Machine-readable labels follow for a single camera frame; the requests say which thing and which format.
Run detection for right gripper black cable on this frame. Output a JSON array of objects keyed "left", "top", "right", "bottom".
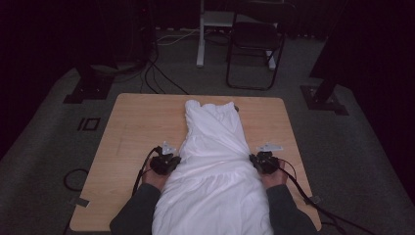
[{"left": 277, "top": 158, "right": 376, "bottom": 235}]

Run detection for person's right hand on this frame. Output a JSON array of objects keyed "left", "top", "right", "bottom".
[{"left": 258, "top": 161, "right": 288, "bottom": 190}]

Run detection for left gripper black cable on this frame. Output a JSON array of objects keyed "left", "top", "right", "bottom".
[{"left": 131, "top": 146, "right": 162, "bottom": 197}]

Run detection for person's left hand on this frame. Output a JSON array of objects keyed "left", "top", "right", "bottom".
[{"left": 141, "top": 160, "right": 170, "bottom": 192}]

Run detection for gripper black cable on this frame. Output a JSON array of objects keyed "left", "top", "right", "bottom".
[
  {"left": 277, "top": 158, "right": 376, "bottom": 235},
  {"left": 131, "top": 146, "right": 162, "bottom": 197}
]

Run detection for black floor cables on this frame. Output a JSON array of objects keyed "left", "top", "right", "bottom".
[{"left": 140, "top": 48, "right": 190, "bottom": 96}]

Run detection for white desk frame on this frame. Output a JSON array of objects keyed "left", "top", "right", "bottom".
[{"left": 196, "top": 0, "right": 278, "bottom": 71}]

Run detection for black folding chair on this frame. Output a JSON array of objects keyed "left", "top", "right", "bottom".
[{"left": 225, "top": 1, "right": 297, "bottom": 92}]

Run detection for black stand with base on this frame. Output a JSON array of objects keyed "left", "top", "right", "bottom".
[
  {"left": 63, "top": 48, "right": 115, "bottom": 105},
  {"left": 300, "top": 0, "right": 349, "bottom": 116}
]

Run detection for white floor cable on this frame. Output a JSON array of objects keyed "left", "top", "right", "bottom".
[{"left": 156, "top": 28, "right": 200, "bottom": 46}]

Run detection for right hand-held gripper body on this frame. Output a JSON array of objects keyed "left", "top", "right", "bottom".
[{"left": 255, "top": 142, "right": 284, "bottom": 174}]

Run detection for white tiered skirt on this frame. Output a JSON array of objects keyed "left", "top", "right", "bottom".
[{"left": 151, "top": 99, "right": 274, "bottom": 235}]

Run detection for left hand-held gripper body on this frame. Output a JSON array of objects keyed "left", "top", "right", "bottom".
[{"left": 149, "top": 140, "right": 177, "bottom": 175}]

